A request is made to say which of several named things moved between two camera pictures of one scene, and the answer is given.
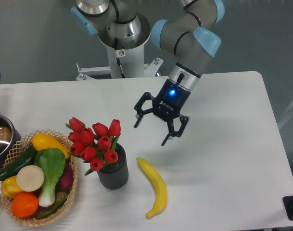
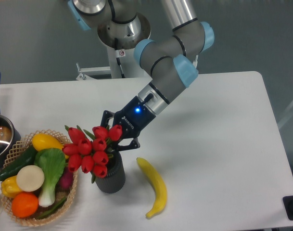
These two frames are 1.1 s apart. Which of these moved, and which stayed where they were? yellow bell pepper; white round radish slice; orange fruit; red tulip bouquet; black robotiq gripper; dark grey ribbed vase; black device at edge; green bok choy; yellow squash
Moved: dark grey ribbed vase; black robotiq gripper; red tulip bouquet
Stayed: black device at edge; white round radish slice; yellow bell pepper; yellow squash; orange fruit; green bok choy
